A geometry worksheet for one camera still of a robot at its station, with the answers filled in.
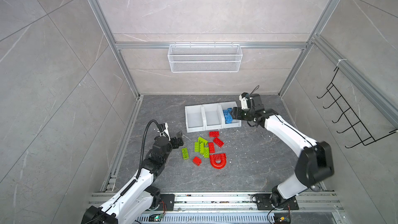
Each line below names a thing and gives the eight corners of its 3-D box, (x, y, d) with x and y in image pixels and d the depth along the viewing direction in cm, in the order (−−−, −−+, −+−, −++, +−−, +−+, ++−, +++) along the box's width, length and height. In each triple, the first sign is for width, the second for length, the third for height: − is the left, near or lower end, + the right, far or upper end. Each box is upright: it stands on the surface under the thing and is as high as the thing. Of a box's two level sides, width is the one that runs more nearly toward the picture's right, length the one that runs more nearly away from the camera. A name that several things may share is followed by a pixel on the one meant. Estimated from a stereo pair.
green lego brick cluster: (194, 157, 90) (194, 156, 88) (194, 139, 98) (194, 136, 95) (209, 157, 90) (209, 156, 88) (208, 139, 98) (208, 137, 96)
